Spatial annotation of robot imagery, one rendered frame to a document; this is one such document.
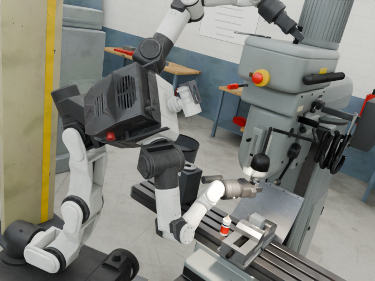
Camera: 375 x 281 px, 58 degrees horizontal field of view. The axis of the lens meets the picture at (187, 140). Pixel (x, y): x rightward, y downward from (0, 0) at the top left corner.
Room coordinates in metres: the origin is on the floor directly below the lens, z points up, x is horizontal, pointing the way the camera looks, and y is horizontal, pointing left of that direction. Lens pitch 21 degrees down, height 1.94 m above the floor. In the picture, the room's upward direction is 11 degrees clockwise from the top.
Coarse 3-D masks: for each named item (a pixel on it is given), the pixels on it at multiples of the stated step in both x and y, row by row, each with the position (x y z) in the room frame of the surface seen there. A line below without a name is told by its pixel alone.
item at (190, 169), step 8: (184, 168) 1.62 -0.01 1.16; (192, 168) 1.63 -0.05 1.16; (184, 176) 1.59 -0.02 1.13; (192, 176) 1.60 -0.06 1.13; (200, 176) 1.66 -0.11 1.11; (184, 184) 1.58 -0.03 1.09; (192, 184) 1.61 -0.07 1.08; (184, 192) 1.58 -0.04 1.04; (192, 192) 1.62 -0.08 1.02; (184, 200) 1.58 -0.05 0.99; (192, 200) 1.63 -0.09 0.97
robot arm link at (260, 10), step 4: (252, 0) 1.43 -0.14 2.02; (256, 0) 1.42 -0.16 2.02; (260, 0) 1.43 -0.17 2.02; (264, 0) 1.43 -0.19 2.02; (268, 0) 1.41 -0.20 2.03; (272, 0) 1.41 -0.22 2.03; (252, 4) 1.50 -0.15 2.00; (256, 4) 1.44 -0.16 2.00; (260, 4) 1.43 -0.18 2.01; (264, 4) 1.41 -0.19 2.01; (268, 4) 1.41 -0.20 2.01; (260, 8) 1.42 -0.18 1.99; (264, 8) 1.41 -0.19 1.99; (260, 12) 1.43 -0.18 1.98; (264, 12) 1.42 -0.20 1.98
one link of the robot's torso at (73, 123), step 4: (72, 120) 1.29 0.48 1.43; (76, 120) 1.29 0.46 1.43; (64, 124) 1.30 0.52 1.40; (68, 124) 1.28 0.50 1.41; (72, 124) 1.28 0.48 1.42; (76, 124) 1.28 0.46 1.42; (80, 124) 1.29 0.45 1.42; (64, 128) 1.29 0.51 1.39; (76, 128) 1.28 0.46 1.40; (80, 128) 1.27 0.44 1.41; (84, 128) 1.29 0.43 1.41; (80, 132) 1.27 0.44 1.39; (84, 132) 1.28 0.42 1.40; (84, 136) 1.27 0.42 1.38; (88, 136) 1.29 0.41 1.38; (84, 140) 1.27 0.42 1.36; (88, 140) 1.28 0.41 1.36; (88, 144) 1.29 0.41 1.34; (92, 144) 1.30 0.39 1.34
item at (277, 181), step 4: (292, 144) 1.38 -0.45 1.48; (296, 144) 1.38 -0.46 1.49; (292, 148) 1.36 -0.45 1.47; (296, 148) 1.36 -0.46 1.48; (300, 148) 1.40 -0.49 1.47; (292, 152) 1.35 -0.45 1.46; (296, 152) 1.36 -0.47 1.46; (292, 156) 1.35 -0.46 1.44; (296, 156) 1.38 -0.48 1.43; (292, 160) 1.35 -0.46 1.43; (288, 164) 1.33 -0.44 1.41; (284, 172) 1.30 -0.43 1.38; (280, 176) 1.29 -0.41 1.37; (276, 180) 1.27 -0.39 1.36; (280, 180) 1.27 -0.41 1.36; (276, 184) 1.26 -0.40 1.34; (280, 184) 1.26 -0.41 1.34
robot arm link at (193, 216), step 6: (198, 204) 1.19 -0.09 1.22; (192, 210) 1.16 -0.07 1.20; (198, 210) 1.17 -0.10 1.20; (204, 210) 1.18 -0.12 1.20; (186, 216) 1.13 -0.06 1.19; (192, 216) 1.13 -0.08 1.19; (198, 216) 1.15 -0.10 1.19; (186, 222) 1.11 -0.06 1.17; (192, 222) 1.11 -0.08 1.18; (198, 222) 1.14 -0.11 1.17; (162, 234) 1.07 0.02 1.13; (168, 234) 1.05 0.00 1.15; (174, 240) 1.04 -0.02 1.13
